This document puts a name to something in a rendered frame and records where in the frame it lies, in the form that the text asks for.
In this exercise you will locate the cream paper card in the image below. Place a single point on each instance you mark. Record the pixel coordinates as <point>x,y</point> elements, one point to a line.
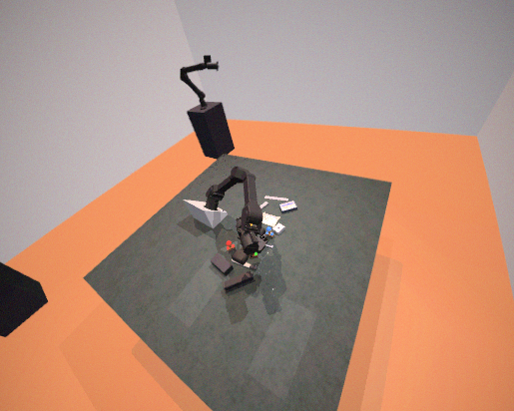
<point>269,219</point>

